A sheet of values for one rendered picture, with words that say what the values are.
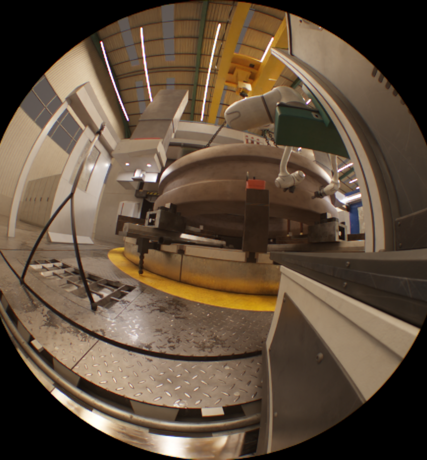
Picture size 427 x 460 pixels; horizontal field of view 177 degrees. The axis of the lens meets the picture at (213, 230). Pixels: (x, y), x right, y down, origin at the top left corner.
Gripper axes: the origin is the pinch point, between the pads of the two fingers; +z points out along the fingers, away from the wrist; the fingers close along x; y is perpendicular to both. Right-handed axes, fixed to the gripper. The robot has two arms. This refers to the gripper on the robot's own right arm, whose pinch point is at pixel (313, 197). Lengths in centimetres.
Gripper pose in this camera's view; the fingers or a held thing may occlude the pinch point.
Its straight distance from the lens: 183.4
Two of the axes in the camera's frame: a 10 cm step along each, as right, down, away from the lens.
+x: 9.9, 1.1, 1.0
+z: -1.1, 1.1, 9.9
